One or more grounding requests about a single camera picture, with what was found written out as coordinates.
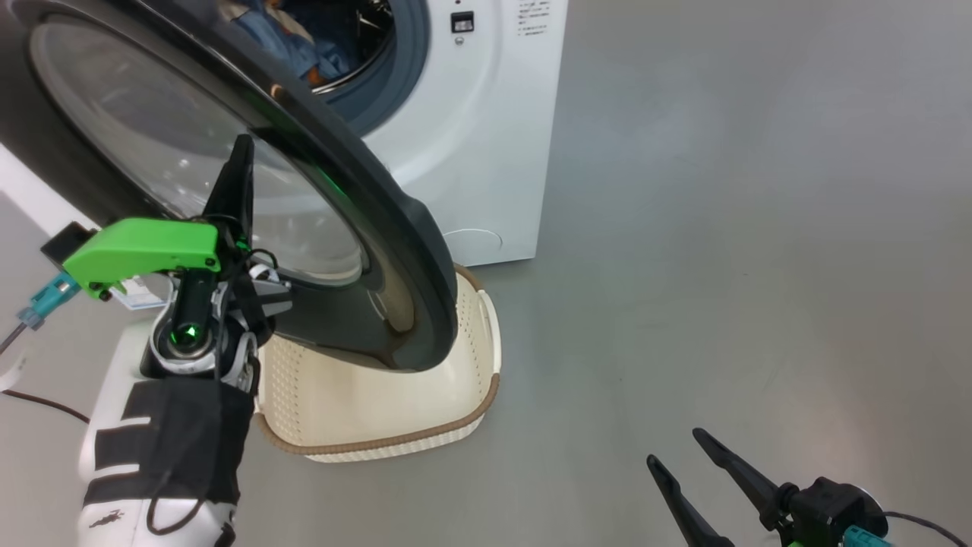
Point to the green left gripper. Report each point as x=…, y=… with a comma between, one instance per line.
x=144, y=247

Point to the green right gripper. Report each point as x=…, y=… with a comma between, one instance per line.
x=796, y=543

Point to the black-rimmed glass washer door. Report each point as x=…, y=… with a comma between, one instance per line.
x=357, y=197

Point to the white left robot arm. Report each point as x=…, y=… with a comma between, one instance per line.
x=167, y=425

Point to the grey rubber door gasket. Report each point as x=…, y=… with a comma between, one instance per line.
x=402, y=68

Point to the steel washer drum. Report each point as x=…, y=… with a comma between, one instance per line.
x=372, y=30

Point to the white front-load washing machine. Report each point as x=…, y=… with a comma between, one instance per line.
x=486, y=152

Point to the black door latch socket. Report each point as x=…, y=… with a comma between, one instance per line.
x=462, y=22

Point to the blue energy label sticker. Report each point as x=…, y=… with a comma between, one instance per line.
x=140, y=295

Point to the round white filter cover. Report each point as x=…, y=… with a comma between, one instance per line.
x=478, y=247

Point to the cream perforated laundry basket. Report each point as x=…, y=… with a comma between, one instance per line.
x=380, y=410

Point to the small printed text label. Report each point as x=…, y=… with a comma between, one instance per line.
x=533, y=17

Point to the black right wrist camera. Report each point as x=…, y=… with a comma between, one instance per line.
x=835, y=509

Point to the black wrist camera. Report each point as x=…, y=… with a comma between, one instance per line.
x=835, y=509
x=67, y=241

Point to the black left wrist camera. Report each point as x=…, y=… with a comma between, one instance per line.
x=67, y=241

